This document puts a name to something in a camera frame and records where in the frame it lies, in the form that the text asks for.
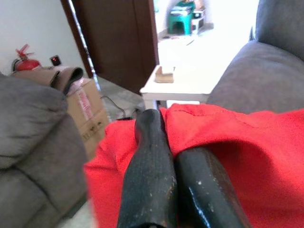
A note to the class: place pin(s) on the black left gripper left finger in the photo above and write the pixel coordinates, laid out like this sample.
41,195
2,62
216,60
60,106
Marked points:
149,175

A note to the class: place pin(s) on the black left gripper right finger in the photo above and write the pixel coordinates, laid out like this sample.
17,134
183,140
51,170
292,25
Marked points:
209,190

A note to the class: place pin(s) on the red pillow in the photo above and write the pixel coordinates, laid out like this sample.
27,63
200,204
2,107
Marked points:
237,152

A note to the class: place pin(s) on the grey fabric sofa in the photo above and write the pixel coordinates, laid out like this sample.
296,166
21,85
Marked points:
35,147

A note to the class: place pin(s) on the small brown cardboard box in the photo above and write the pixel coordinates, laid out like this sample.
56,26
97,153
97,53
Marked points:
164,76

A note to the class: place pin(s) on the white side table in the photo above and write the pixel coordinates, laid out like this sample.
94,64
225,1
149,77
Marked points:
183,80

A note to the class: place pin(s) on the grey fabric armchair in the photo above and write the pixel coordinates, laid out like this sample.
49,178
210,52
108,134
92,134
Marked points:
263,69

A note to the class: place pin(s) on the rolled brown mat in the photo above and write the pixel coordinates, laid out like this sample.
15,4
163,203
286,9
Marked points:
54,77

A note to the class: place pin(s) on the dark brown wooden door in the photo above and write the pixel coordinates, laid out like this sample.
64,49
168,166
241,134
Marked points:
118,40

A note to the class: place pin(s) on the thin metal pole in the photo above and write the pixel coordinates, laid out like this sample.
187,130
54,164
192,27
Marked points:
84,45

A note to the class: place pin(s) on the green plastic stool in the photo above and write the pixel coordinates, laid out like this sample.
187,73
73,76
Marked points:
181,17

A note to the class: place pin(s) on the red fire extinguisher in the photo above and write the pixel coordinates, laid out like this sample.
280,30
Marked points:
26,62

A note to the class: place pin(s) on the black wall socket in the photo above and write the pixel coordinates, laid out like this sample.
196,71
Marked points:
56,60

